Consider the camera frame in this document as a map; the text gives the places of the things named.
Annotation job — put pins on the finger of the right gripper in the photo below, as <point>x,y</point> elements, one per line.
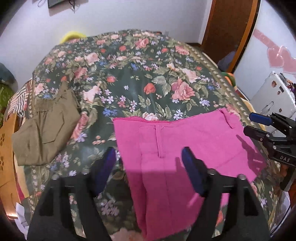
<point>261,119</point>
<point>257,134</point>

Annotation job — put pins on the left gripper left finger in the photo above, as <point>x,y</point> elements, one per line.
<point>52,219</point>

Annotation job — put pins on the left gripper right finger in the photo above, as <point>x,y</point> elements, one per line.
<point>244,219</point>

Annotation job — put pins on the white suitcase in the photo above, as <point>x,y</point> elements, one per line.
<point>274,97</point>

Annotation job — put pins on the brown cardboard box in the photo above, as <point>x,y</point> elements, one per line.
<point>9,190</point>

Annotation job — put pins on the orange yellow blanket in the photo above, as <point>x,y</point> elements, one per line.
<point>231,79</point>

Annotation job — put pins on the olive green folded garment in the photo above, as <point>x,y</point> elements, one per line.
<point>41,137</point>

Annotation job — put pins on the wooden door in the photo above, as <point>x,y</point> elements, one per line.
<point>228,30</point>

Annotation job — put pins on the green storage bag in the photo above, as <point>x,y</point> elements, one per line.
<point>6,94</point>

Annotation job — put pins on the floral bedspread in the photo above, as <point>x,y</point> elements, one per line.
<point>148,96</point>

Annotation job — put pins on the grey clothes pile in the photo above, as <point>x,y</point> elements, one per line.
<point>6,76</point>

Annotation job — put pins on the yellow round object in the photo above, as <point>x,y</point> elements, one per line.
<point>71,36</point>

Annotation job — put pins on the pink heart wall decoration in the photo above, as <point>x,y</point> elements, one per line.
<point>278,56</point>

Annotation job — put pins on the wall mounted television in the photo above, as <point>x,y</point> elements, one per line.
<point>52,3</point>

